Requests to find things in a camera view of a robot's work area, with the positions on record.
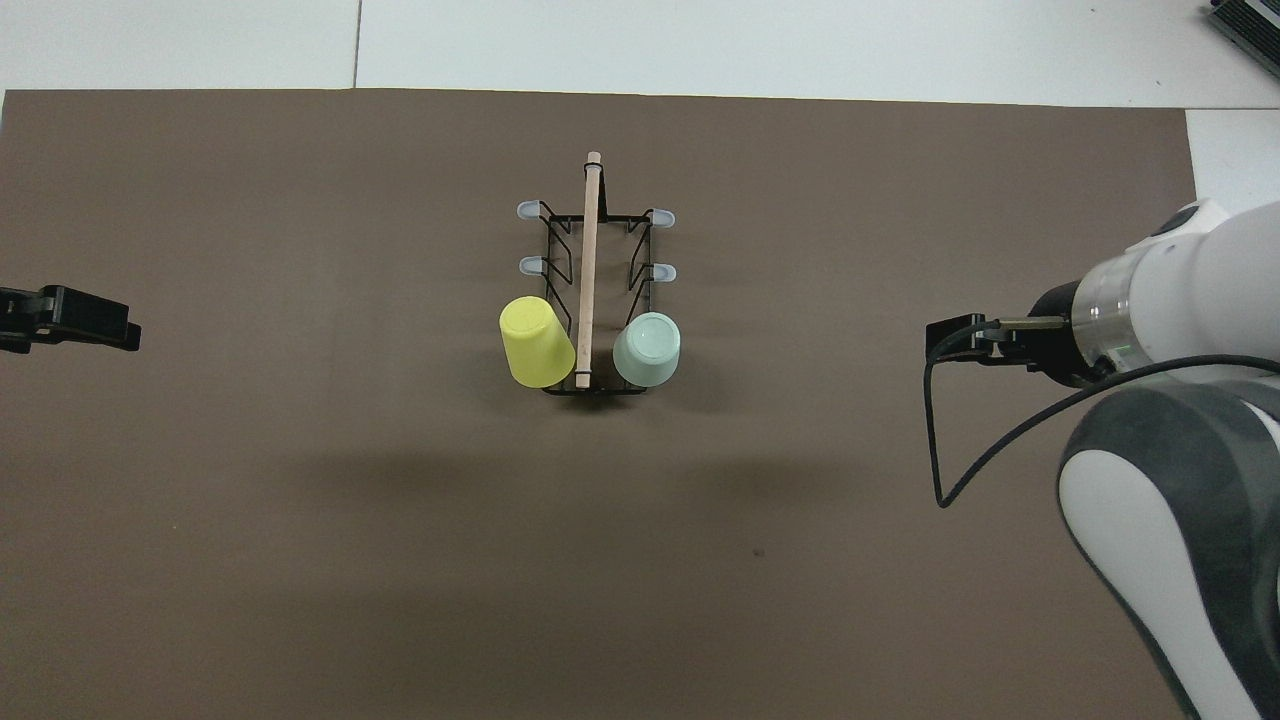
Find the brown table mat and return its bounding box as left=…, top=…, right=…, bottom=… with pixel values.
left=0, top=88, right=1201, bottom=720

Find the pale green plastic cup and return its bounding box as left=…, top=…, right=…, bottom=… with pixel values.
left=612, top=312, right=682, bottom=388

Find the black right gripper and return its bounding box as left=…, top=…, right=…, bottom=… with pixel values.
left=925, top=282, right=1086, bottom=386

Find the yellow plastic cup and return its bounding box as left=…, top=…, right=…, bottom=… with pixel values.
left=499, top=296, right=577, bottom=389

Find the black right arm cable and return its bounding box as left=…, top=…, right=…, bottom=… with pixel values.
left=925, top=318, right=1280, bottom=509

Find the grey ribbed device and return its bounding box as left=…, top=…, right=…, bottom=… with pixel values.
left=1205, top=0, right=1280, bottom=51

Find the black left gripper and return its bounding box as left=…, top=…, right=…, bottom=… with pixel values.
left=0, top=286, right=142, bottom=354

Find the black wire cup rack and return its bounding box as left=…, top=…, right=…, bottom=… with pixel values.
left=517, top=151, right=678, bottom=396

